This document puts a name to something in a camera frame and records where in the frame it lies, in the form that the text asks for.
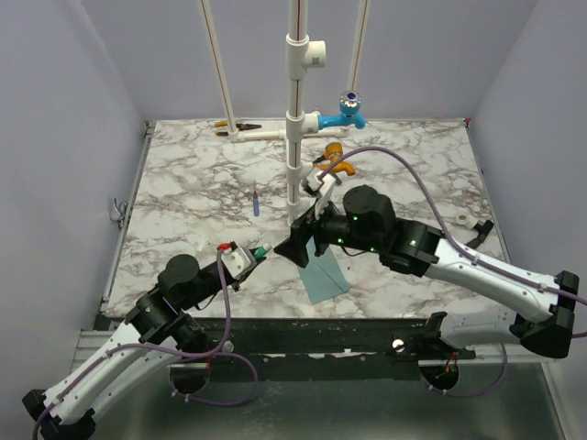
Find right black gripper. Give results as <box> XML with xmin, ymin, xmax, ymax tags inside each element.
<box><xmin>273</xmin><ymin>191</ymin><xmax>381</xmax><ymax>268</ymax></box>

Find purple cable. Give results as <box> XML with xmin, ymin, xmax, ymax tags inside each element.
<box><xmin>31</xmin><ymin>249</ymin><xmax>260</xmax><ymax>440</ymax></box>
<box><xmin>320</xmin><ymin>146</ymin><xmax>587</xmax><ymax>397</ymax></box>

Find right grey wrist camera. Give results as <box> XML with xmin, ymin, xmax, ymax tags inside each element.
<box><xmin>302</xmin><ymin>168</ymin><xmax>337</xmax><ymax>218</ymax></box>

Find white tape roll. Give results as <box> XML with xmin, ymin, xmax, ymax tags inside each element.
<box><xmin>456</xmin><ymin>214</ymin><xmax>478</xmax><ymax>229</ymax></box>

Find blue pen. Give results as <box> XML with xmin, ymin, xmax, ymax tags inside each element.
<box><xmin>252</xmin><ymin>190</ymin><xmax>260</xmax><ymax>216</ymax></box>

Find black handle tool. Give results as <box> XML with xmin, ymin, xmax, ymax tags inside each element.
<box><xmin>466</xmin><ymin>220</ymin><xmax>494</xmax><ymax>249</ymax></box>

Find orange plastic faucet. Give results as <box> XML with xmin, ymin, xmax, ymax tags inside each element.
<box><xmin>313</xmin><ymin>142</ymin><xmax>356</xmax><ymax>177</ymax></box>

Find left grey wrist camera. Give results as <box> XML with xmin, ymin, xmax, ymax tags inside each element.
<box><xmin>221</xmin><ymin>247</ymin><xmax>254</xmax><ymax>277</ymax></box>

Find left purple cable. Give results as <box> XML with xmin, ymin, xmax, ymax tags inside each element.
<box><xmin>31</xmin><ymin>249</ymin><xmax>260</xmax><ymax>440</ymax></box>

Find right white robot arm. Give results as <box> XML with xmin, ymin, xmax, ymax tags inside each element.
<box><xmin>275</xmin><ymin>185</ymin><xmax>579</xmax><ymax>359</ymax></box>

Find blue plastic faucet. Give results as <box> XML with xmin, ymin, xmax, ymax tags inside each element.
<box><xmin>317</xmin><ymin>90</ymin><xmax>366</xmax><ymax>130</ymax></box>

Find black metal base rail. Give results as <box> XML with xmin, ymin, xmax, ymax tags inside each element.
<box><xmin>172</xmin><ymin>316</ymin><xmax>517</xmax><ymax>389</ymax></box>

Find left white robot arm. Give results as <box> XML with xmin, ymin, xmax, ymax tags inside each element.
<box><xmin>22</xmin><ymin>242</ymin><xmax>271</xmax><ymax>439</ymax></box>

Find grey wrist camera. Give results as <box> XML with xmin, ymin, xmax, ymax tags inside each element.
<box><xmin>221</xmin><ymin>247</ymin><xmax>254</xmax><ymax>277</ymax></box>
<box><xmin>302</xmin><ymin>168</ymin><xmax>337</xmax><ymax>218</ymax></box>

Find orange handled pliers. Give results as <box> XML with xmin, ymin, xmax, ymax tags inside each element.
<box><xmin>214</xmin><ymin>120</ymin><xmax>262</xmax><ymax>138</ymax></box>

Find green white glue stick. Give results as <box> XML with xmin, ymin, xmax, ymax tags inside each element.
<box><xmin>254</xmin><ymin>243</ymin><xmax>272</xmax><ymax>259</ymax></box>

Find white pvc pipe frame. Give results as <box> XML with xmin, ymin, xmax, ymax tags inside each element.
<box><xmin>197</xmin><ymin>1</ymin><xmax>371</xmax><ymax>223</ymax></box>

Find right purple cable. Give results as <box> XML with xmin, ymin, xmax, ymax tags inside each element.
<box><xmin>320</xmin><ymin>146</ymin><xmax>587</xmax><ymax>397</ymax></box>

